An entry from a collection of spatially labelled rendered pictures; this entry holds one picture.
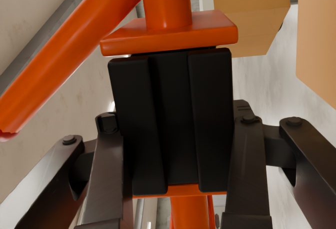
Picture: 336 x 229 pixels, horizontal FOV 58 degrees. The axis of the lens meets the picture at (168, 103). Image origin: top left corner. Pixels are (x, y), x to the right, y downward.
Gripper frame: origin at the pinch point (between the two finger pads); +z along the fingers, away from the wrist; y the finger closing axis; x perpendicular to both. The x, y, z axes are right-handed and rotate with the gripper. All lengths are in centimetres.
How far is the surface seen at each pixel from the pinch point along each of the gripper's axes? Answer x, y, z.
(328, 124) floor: -118, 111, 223
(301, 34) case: 0.5, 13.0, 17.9
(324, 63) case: -1.1, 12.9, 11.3
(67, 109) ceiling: -220, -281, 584
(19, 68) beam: -84, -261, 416
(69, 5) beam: -10, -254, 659
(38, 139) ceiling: -220, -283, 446
